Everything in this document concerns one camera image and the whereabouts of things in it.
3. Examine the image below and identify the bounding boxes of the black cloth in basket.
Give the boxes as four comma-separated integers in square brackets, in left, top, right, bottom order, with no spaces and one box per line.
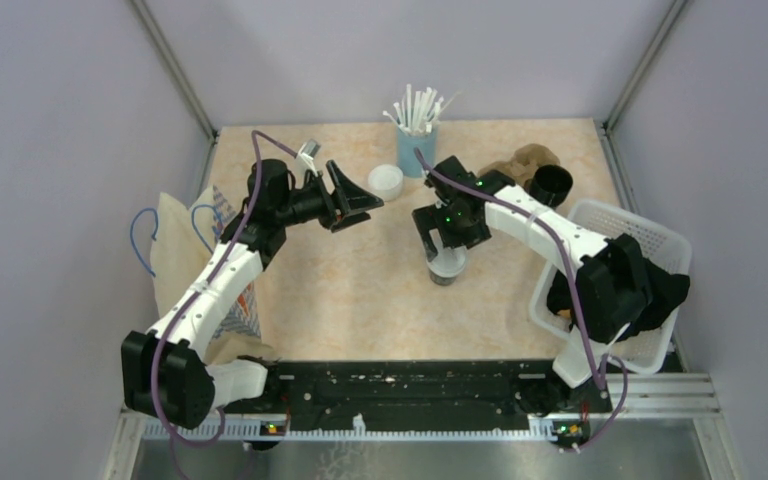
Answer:
[546,259,691,342]

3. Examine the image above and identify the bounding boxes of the bundle of white straws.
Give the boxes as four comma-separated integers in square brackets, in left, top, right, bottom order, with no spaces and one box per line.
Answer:
[382,84,461,137]

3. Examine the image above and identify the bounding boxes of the white cable duct strip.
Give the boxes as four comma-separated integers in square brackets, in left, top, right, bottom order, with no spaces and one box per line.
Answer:
[176,414,585,442]

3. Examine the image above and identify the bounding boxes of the blue straw holder cup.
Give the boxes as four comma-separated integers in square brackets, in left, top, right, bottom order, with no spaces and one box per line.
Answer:
[397,129,437,178]

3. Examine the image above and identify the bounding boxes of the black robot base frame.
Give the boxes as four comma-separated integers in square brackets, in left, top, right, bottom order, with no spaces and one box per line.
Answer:
[226,359,612,432]

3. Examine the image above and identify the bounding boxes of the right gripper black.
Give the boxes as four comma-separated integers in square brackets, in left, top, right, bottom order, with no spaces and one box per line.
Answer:
[413,199,491,263]

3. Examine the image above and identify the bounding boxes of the patterned paper takeout bag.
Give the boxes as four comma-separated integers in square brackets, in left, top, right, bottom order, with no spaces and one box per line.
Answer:
[147,185,279,365]

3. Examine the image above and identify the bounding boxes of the single white cup lid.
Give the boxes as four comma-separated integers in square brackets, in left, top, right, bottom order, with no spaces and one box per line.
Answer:
[426,247,467,270]

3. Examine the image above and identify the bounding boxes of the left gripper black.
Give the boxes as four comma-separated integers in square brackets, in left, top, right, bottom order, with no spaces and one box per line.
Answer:
[276,160,383,233]

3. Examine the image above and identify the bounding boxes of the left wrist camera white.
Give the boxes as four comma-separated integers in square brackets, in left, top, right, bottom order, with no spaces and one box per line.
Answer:
[295,139,321,177]

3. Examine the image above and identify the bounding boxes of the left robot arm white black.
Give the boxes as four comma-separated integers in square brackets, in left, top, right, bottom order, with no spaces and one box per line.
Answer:
[121,159,384,429]

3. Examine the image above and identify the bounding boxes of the single dark coffee cup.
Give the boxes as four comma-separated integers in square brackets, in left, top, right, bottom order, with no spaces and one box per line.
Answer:
[428,265,464,286]

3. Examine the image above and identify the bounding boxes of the stack of white lids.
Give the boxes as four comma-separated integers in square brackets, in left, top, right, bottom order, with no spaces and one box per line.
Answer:
[367,164,404,202]

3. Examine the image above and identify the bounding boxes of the stack of black cups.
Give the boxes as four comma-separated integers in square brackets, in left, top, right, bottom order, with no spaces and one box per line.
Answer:
[526,165,574,209]

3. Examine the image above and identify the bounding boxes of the brown pulp cup carrier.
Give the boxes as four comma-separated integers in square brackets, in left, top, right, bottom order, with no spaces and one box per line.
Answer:
[476,143,561,192]

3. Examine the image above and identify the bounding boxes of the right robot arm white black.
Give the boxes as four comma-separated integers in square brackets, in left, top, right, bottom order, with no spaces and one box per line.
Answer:
[412,157,654,412]

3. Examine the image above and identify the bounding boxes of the white plastic basket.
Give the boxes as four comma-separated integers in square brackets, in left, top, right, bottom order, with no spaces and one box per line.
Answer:
[527,198,693,377]

